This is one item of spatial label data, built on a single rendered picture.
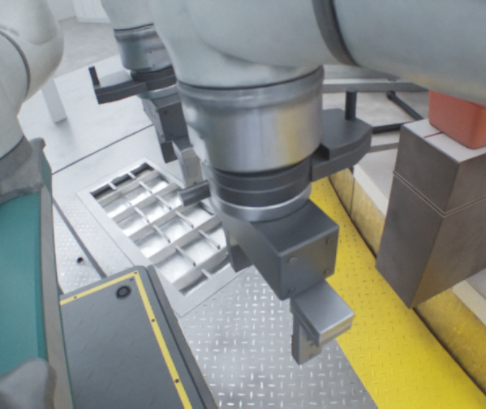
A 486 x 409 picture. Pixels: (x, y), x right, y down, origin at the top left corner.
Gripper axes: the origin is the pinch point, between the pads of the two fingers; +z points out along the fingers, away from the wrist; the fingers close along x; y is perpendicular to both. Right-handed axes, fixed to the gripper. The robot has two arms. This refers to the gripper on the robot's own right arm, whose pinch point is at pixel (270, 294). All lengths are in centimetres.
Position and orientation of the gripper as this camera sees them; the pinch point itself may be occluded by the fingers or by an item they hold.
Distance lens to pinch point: 36.0
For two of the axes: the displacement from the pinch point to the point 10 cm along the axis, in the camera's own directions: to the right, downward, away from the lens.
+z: 1.1, 7.7, 6.3
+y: -8.9, 3.6, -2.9
